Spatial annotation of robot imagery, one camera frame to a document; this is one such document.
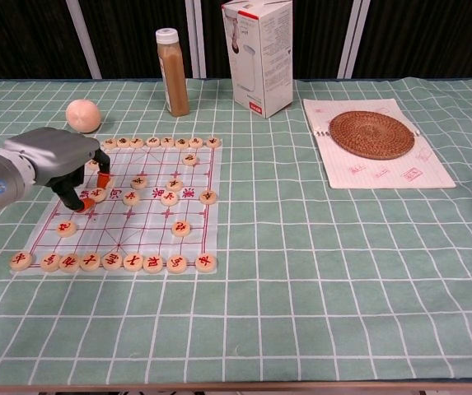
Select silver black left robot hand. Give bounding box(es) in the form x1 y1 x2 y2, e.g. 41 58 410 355
3 126 113 214

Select translucent Chinese chess board sheet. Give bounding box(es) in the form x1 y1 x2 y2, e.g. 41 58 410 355
14 143 224 278

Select pink peach ball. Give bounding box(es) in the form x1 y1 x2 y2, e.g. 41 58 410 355
65 98 103 134

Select black background curtain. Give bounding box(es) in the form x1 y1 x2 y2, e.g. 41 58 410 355
0 0 472 81

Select brown drink bottle white cap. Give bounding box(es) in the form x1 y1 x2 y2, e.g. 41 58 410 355
155 27 191 119

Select white cardboard product box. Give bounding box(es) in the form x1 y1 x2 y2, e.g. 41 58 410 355
220 0 295 120

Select green checked tablecloth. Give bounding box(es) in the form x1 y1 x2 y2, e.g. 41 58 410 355
0 77 472 388

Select round woven rattan coaster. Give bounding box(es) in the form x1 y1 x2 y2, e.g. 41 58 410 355
328 110 417 159

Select white spiral notebook red stamps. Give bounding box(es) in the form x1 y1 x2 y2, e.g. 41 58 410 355
301 97 457 191

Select white metal frame post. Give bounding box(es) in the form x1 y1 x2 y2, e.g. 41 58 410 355
184 0 208 79
64 0 103 80
336 0 372 79

